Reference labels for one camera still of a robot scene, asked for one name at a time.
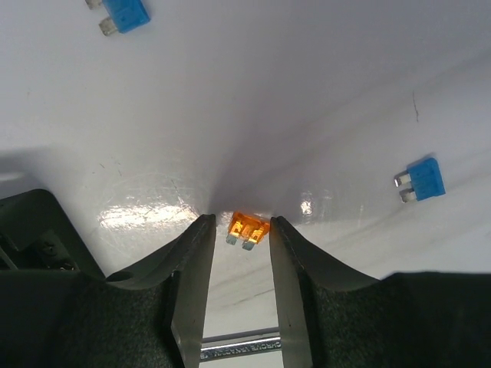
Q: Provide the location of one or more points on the blue blade fuse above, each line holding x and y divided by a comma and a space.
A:
420, 181
123, 15

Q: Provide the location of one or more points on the black fuse box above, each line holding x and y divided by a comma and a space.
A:
37, 234

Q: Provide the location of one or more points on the orange blade fuse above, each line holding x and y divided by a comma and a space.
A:
249, 229

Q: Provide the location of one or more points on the steel open-end wrench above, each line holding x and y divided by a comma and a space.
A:
229, 346

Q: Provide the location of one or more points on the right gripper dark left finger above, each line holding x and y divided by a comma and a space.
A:
183, 268

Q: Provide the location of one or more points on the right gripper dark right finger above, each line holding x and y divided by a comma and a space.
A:
298, 266

